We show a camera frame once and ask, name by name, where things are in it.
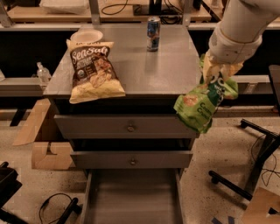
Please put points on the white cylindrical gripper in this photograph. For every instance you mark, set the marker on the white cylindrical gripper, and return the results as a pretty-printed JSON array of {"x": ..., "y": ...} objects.
[{"x": 230, "y": 50}]

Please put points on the green rice chip bag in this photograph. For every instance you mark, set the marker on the green rice chip bag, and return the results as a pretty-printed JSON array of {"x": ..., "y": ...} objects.
[{"x": 196, "y": 108}]

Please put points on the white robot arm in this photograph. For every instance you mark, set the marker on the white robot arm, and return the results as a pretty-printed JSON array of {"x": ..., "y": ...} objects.
[{"x": 237, "y": 36}]

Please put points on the grey middle drawer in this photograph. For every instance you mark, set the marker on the grey middle drawer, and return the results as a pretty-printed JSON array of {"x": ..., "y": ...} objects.
[{"x": 132, "y": 159}]

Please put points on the grey drawer cabinet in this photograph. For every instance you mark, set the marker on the grey drawer cabinet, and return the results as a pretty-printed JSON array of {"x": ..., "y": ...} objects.
[{"x": 152, "y": 82}]

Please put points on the yellow sea salt chip bag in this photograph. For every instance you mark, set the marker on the yellow sea salt chip bag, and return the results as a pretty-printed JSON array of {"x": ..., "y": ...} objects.
[{"x": 93, "y": 74}]

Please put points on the grey top drawer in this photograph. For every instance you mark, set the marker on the grey top drawer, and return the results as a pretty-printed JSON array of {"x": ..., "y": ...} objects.
[{"x": 123, "y": 126}]

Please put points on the grey open bottom drawer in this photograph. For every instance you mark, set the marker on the grey open bottom drawer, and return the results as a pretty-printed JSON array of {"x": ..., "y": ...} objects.
[{"x": 140, "y": 196}]

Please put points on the blue drink can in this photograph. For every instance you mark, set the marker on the blue drink can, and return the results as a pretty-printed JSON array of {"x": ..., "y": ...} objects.
[{"x": 153, "y": 33}]

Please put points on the black rolling stand base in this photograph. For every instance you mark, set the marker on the black rolling stand base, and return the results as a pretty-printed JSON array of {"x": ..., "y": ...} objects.
[{"x": 270, "y": 144}]

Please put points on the white paper bowl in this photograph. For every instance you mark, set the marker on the white paper bowl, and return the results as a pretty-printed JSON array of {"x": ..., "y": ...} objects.
[{"x": 87, "y": 36}]

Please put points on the cardboard box bottom right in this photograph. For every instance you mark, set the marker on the cardboard box bottom right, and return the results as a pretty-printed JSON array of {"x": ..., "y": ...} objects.
[{"x": 264, "y": 208}]

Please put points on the clear sanitizer bottle left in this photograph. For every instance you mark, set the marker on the clear sanitizer bottle left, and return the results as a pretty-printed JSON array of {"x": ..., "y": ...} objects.
[{"x": 43, "y": 74}]

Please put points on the brown cardboard box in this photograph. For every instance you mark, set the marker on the brown cardboard box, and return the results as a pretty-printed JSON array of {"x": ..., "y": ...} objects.
[{"x": 48, "y": 150}]

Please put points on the black chair base left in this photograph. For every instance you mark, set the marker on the black chair base left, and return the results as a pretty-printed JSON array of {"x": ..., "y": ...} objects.
[{"x": 9, "y": 185}]

